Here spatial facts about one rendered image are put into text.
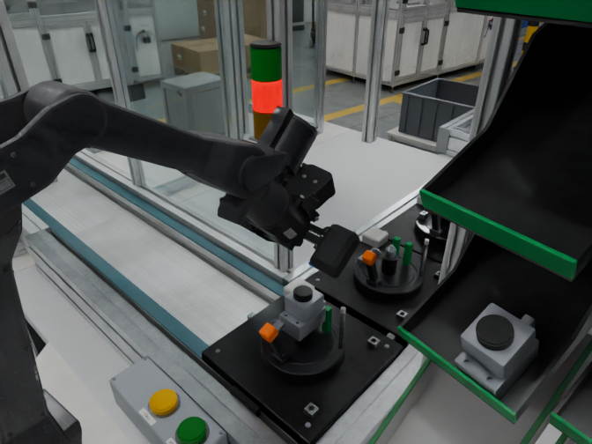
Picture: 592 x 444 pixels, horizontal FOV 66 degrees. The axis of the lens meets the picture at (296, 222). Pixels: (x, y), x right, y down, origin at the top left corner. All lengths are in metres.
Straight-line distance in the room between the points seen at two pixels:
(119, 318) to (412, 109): 2.10
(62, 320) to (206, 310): 0.32
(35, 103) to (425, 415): 0.53
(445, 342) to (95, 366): 0.69
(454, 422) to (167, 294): 0.63
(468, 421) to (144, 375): 0.48
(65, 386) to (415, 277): 0.68
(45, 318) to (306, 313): 0.63
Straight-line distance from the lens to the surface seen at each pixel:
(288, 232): 0.57
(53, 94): 0.35
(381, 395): 0.76
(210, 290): 1.00
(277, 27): 0.77
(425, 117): 2.64
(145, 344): 0.85
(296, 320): 0.71
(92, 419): 0.91
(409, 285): 0.91
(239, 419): 0.73
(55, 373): 1.01
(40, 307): 1.17
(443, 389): 0.63
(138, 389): 0.79
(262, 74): 0.75
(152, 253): 1.14
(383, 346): 0.81
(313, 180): 0.60
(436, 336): 0.51
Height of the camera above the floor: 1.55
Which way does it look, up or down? 32 degrees down
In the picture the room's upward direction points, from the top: straight up
